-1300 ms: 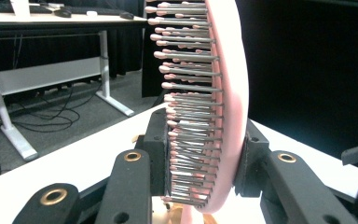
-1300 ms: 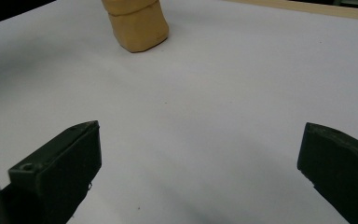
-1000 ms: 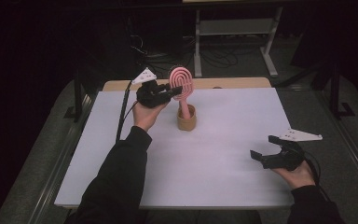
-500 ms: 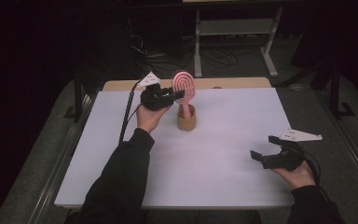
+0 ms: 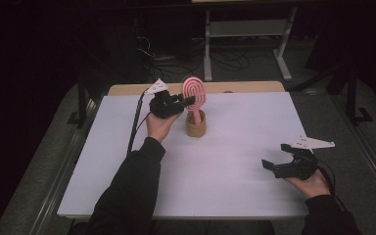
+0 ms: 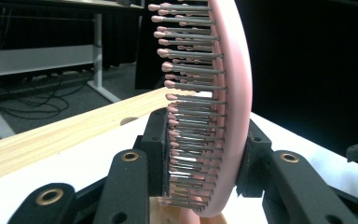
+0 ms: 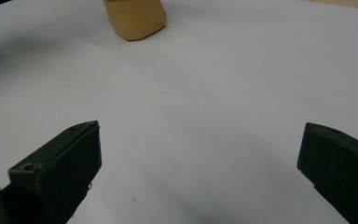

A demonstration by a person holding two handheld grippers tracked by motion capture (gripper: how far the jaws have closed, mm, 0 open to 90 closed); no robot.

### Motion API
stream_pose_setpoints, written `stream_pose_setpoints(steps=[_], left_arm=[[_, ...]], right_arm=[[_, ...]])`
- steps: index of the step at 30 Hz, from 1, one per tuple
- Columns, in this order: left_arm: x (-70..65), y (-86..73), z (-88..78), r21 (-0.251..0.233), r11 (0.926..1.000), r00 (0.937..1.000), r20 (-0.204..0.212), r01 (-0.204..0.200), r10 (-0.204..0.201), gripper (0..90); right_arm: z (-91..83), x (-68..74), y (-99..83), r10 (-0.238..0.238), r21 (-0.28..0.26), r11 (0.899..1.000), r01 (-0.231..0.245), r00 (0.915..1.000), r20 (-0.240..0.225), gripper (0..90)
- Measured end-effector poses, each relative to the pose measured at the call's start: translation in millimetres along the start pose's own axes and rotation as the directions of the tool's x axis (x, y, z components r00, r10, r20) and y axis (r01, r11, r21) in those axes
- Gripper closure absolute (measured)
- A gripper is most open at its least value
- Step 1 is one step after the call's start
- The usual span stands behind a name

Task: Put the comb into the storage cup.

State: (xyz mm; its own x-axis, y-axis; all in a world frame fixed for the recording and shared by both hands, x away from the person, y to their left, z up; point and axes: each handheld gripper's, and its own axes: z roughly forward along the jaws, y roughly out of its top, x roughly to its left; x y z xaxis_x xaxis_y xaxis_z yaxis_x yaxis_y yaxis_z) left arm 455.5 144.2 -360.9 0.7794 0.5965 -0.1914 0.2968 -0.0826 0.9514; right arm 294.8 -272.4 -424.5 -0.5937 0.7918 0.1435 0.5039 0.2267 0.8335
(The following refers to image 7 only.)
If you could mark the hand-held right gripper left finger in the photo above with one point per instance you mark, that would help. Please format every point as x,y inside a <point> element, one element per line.
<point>59,168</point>

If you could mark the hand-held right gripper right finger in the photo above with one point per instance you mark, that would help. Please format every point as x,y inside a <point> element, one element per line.
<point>341,168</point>

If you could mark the tan paper bag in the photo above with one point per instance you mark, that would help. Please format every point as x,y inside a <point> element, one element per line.
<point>135,17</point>

